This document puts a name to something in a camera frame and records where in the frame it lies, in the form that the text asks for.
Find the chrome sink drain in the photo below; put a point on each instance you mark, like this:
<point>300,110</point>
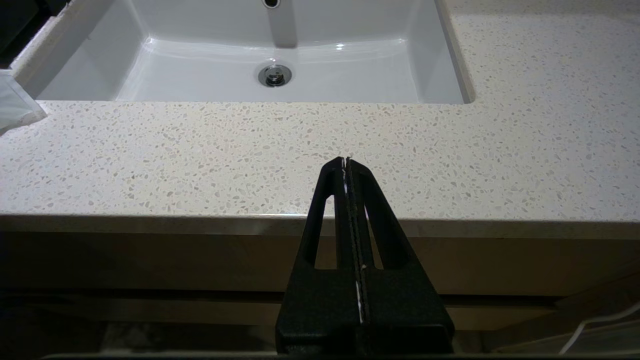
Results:
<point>275,75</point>

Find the white sink basin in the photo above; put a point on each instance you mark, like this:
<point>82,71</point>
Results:
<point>200,70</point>

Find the clear packet green label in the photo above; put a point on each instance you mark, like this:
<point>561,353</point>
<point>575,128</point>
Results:
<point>15,107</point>

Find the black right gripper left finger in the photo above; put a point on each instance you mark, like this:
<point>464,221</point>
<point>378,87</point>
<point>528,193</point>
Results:
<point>315,315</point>

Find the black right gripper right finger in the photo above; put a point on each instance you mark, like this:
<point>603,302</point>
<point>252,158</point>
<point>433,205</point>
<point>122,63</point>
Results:
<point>405,315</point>

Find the wooden vanity cabinet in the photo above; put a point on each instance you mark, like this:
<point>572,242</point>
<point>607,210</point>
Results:
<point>150,265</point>

